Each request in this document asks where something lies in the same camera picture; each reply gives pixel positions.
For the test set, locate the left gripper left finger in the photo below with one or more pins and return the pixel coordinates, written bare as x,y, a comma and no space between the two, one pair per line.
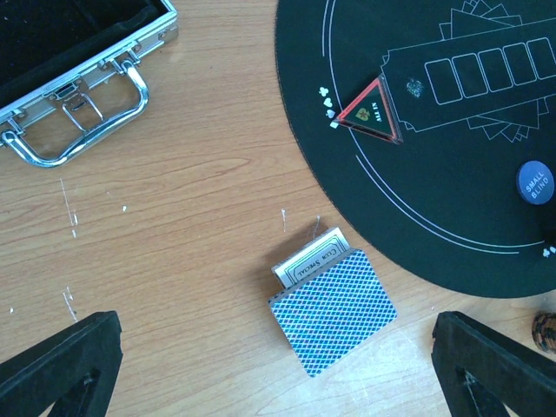
72,373

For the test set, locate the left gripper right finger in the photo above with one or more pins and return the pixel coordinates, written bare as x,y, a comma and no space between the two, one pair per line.
484,373

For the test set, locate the brown poker chip stack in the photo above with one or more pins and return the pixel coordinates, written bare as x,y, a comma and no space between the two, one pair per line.
543,331

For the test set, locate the purple small blind button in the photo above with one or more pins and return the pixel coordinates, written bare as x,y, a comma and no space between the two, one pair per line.
535,183

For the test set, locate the red triangular all-in button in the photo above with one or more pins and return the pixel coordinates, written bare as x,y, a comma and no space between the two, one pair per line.
372,113

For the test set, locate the round black poker mat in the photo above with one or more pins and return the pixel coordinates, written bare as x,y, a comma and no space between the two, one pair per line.
473,89

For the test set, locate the aluminium poker case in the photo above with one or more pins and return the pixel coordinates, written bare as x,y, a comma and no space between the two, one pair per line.
54,52

